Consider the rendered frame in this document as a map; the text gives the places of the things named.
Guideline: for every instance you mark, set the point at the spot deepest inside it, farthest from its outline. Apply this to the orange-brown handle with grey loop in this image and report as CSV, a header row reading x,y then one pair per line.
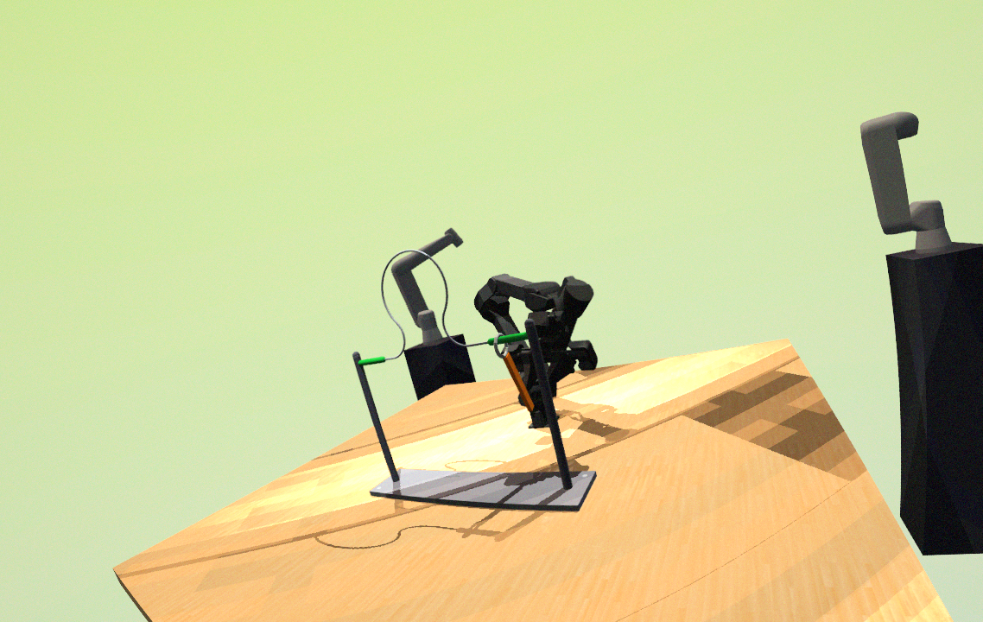
x,y
514,373

